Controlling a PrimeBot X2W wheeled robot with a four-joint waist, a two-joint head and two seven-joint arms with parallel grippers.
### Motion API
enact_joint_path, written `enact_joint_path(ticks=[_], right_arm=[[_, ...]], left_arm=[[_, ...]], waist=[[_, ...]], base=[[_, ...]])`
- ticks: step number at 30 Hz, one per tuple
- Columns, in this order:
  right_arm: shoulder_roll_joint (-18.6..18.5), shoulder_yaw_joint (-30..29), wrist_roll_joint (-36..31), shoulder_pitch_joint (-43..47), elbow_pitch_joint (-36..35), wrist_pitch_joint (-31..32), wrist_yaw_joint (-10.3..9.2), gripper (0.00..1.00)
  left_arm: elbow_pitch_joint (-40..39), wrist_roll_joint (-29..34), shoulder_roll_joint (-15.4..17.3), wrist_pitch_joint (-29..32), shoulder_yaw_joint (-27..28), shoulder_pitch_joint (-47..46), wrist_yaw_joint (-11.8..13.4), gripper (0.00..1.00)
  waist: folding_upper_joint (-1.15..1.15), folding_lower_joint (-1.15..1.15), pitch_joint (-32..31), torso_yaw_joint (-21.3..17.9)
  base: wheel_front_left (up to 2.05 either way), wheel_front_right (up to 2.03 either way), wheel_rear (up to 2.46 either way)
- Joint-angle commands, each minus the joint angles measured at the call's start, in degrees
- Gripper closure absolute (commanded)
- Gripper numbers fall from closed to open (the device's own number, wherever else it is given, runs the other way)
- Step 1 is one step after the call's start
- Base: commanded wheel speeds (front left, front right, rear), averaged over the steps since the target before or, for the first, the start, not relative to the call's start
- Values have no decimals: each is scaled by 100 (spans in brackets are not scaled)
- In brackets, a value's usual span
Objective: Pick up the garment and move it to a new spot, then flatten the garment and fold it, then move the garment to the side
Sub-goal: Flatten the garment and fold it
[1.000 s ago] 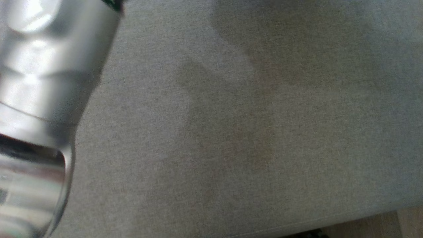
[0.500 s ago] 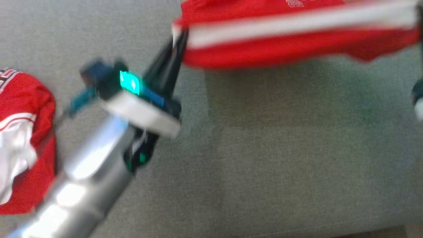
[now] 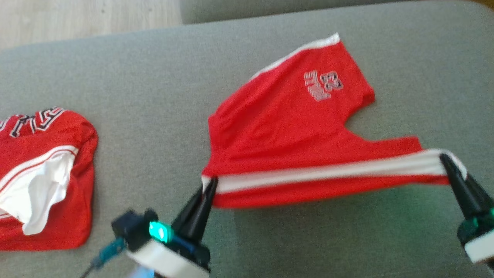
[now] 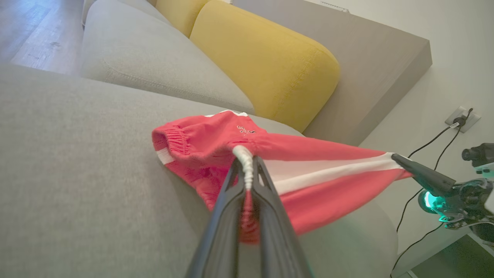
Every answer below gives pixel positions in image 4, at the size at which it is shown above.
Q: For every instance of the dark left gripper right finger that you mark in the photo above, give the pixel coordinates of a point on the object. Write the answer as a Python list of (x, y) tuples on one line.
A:
[(276, 239)]

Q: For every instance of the large grey sofa ottoman seat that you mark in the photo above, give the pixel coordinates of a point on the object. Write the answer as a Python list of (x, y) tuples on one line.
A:
[(77, 173)]

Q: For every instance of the grey ledge behind sofa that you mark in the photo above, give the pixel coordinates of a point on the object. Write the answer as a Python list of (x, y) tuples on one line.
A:
[(370, 77)]

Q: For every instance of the grey sofa seat cushion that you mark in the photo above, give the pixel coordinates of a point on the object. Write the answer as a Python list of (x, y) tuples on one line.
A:
[(142, 5), (154, 58)]

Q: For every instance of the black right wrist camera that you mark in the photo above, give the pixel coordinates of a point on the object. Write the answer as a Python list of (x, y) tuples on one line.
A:
[(480, 154)]

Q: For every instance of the red shorts with white stripe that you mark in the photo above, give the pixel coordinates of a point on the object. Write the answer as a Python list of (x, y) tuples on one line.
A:
[(316, 200)]

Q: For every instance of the white double wall socket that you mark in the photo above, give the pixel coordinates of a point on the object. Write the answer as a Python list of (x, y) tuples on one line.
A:
[(471, 120)]

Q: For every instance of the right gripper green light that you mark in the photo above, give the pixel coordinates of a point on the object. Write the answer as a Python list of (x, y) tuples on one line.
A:
[(463, 204)]

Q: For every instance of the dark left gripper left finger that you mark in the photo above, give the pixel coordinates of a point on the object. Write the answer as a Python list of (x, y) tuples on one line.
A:
[(222, 231)]

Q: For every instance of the black power plug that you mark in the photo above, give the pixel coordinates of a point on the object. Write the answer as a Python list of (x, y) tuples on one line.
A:
[(459, 122)]

